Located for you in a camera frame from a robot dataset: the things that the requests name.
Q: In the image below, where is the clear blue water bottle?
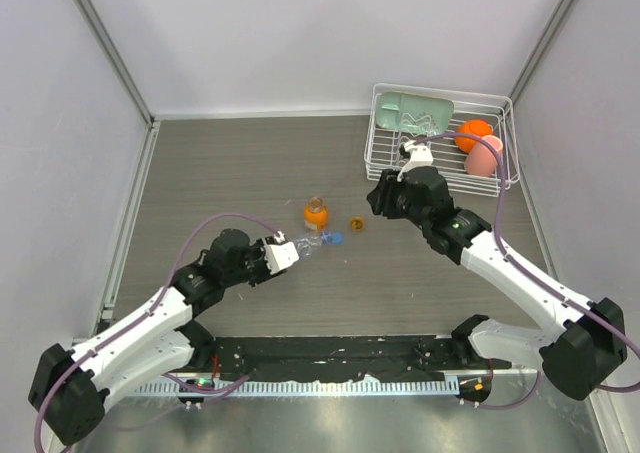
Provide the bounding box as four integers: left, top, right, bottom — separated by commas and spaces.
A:
293, 231, 339, 260

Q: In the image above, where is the blue bottle cap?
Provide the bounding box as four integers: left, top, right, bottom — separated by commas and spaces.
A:
327, 232, 343, 245

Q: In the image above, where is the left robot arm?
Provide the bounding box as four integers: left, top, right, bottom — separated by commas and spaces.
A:
28, 229, 299, 451

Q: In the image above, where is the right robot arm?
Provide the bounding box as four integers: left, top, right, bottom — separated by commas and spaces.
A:
366, 166, 628, 400

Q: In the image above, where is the orange bottle cap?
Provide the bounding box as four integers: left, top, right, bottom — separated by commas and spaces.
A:
349, 216, 365, 232

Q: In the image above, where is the orange juice bottle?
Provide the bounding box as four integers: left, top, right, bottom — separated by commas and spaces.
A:
303, 197, 329, 232

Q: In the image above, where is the mint green divided tray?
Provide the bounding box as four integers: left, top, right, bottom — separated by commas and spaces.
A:
374, 91, 454, 136

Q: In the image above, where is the pink cup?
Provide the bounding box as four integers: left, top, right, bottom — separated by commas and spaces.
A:
464, 135, 503, 177

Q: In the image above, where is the orange bowl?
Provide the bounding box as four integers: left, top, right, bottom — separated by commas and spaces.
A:
454, 119, 493, 154

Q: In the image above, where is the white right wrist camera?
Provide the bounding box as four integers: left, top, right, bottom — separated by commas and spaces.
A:
397, 140, 434, 182

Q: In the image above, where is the white wire dish rack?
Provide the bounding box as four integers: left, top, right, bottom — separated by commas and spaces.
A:
364, 83, 520, 197

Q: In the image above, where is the white slotted cable duct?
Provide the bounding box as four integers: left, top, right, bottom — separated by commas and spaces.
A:
122, 376, 459, 398

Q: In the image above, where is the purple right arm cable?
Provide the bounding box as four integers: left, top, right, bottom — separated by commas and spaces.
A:
424, 131, 640, 410

